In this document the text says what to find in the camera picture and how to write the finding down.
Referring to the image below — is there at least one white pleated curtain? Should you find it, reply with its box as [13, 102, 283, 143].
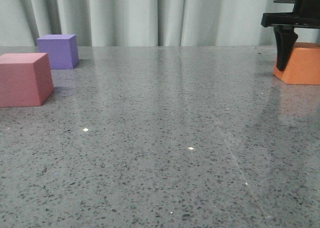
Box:
[0, 0, 320, 48]

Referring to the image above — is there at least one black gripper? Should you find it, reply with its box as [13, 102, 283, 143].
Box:
[261, 0, 320, 71]

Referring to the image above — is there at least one orange foam cube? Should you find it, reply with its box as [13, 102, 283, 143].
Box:
[273, 42, 320, 85]

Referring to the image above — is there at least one purple foam cube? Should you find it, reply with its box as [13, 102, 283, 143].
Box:
[36, 34, 79, 70]

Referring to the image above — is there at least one pink foam cube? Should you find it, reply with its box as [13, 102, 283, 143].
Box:
[0, 52, 54, 108]

